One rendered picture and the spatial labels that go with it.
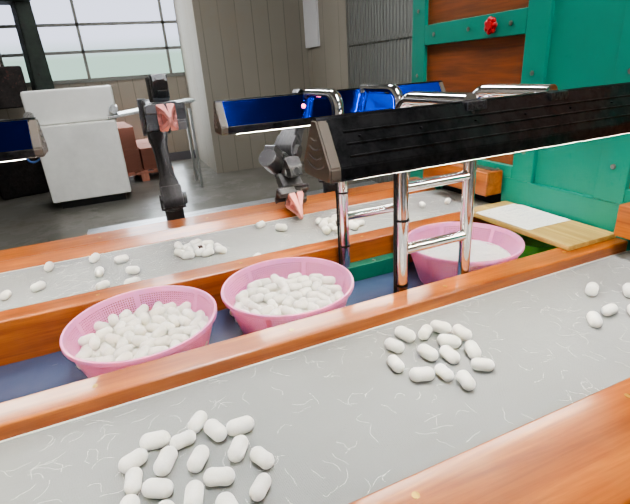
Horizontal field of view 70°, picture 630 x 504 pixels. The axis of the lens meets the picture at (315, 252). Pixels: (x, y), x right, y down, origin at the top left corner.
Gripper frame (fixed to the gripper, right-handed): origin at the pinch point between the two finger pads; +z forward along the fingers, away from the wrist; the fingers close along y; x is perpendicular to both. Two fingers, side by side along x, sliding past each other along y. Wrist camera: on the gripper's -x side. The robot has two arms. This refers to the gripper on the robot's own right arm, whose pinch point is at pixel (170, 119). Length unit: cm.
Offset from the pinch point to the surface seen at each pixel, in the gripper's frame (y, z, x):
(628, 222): 81, 64, 24
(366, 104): 45.5, 17.4, -0.4
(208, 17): 110, -458, -63
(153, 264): -11.2, 9.7, 32.9
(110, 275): -21.2, 11.1, 32.9
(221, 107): 9.7, 15.8, -2.9
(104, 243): -22.1, -8.1, 31.1
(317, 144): 9, 71, -2
